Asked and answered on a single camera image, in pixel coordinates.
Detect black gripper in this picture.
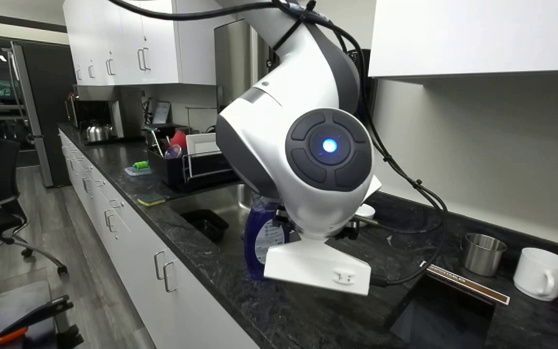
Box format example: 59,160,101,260
270,206,303,245

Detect blue dish soap bottle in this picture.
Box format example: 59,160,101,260
245,196,295,282

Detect stainless steel sink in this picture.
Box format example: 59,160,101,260
167,181,262,237

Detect black dish rack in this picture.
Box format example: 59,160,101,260
162,129,239,194

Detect white cutting board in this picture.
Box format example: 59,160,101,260
185,130,225,179

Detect yellow green sponge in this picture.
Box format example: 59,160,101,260
134,191,169,210

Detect red plastic cup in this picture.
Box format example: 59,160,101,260
169,130,191,154

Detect green item on blue dish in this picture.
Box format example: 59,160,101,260
123,158,154,179

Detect white lower cabinets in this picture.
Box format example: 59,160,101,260
57,127,262,349

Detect small framed tablet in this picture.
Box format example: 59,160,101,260
150,99,173,129

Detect steel paper towel dispenser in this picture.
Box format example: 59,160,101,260
214,18,274,113

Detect recessed countertop bin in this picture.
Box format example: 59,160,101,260
384,260,514,349

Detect small steel cup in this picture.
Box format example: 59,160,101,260
462,231,510,280

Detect white mug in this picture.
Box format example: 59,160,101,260
512,247,558,305

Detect white upper cabinet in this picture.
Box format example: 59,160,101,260
369,0,558,82

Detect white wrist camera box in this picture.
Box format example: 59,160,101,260
262,239,375,299

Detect black wall soap dispenser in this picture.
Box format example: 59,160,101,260
355,49,375,125

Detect white wall cabinet row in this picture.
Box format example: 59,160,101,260
63,0,220,90

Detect orange handled tool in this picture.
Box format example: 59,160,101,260
0,295,76,346

